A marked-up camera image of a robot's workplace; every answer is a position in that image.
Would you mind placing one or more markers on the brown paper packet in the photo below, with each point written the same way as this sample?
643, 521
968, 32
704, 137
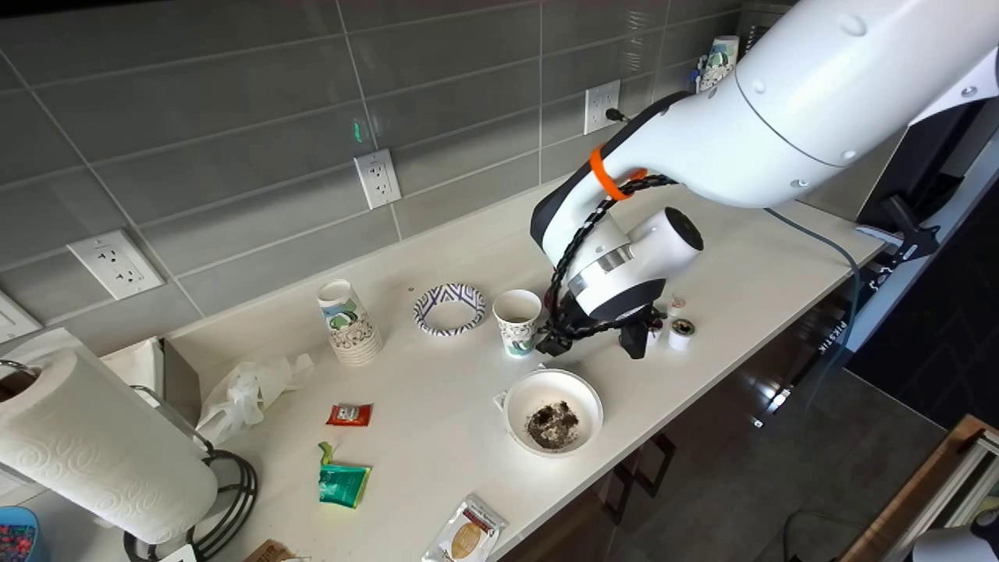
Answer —
273, 550

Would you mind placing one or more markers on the white double wall outlet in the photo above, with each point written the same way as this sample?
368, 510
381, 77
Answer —
113, 267

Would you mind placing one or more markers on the white paper towel roll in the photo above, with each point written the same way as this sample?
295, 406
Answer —
94, 448

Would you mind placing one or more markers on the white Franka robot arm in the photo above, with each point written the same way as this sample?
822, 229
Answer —
832, 103

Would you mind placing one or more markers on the blue patterned paper bowl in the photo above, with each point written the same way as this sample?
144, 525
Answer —
429, 312

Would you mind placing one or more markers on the clear packet brown contents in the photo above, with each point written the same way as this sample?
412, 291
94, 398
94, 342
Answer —
465, 536

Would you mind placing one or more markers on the small printed card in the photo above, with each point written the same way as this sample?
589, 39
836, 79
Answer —
719, 62

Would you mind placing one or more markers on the wooden frame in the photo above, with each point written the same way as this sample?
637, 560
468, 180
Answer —
914, 487

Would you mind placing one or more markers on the blue black cart frame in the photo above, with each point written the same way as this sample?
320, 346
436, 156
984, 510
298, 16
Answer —
914, 249

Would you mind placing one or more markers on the blue plate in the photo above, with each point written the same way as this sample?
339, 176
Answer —
16, 536

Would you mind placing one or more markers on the creamer cup red lid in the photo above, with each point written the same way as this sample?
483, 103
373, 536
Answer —
675, 308

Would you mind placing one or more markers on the floral paper cup green print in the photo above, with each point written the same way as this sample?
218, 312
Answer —
348, 329

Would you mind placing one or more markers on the brown scraps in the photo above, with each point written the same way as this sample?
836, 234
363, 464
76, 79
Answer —
551, 424

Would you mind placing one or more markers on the floral paper cup white rim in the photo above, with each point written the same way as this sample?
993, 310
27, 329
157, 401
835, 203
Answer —
515, 323

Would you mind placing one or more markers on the red tea packet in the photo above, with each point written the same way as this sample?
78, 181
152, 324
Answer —
348, 417

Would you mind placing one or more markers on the green tea packet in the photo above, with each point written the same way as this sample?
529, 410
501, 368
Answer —
344, 484

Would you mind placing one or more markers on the crumpled clear plastic bag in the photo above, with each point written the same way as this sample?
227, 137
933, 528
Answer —
250, 394

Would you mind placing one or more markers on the white ceramic bowl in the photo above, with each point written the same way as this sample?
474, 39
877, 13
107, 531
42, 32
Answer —
551, 391

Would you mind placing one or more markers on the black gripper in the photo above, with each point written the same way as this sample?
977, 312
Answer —
581, 316

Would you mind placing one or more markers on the dark top coffee pod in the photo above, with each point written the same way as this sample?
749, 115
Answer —
681, 333

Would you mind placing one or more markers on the white wall switch plate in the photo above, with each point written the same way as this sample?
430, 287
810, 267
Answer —
16, 316

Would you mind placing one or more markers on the white outlet with plug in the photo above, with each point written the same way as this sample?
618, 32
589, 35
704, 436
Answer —
598, 103

